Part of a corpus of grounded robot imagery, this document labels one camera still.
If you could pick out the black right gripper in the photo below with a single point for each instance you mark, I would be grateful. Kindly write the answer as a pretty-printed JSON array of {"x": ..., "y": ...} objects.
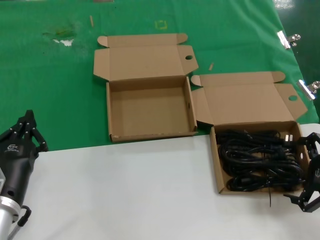
[{"x": 315, "y": 175}]

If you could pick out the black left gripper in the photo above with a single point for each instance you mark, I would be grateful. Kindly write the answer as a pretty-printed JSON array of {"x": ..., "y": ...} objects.
[{"x": 15, "y": 165}]

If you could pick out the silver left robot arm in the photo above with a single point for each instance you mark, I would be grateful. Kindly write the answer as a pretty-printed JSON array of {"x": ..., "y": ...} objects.
[{"x": 6, "y": 215}]

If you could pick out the cardboard box with notched flap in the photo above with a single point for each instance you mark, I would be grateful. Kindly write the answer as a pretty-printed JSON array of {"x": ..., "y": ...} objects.
[{"x": 245, "y": 97}]

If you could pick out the cardboard box with round hole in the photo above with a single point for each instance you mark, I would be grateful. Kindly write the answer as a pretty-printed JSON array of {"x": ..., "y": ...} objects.
[{"x": 147, "y": 110}]

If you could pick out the green table cloth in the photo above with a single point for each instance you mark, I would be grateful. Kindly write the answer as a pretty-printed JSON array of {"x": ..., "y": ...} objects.
[{"x": 37, "y": 87}]

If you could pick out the silver metal binder clip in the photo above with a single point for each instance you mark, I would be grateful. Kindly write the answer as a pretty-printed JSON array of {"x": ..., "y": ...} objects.
[
  {"x": 307, "y": 88},
  {"x": 285, "y": 40}
]

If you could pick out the long wooden stick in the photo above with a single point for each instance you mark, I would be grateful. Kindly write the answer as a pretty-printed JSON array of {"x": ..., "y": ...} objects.
[{"x": 92, "y": 21}]

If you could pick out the short wooden stick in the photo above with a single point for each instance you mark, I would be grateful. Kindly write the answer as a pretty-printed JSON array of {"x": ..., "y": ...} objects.
[{"x": 211, "y": 66}]

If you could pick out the brown flat strip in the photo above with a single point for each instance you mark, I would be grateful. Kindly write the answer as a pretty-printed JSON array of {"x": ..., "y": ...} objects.
[{"x": 103, "y": 1}]

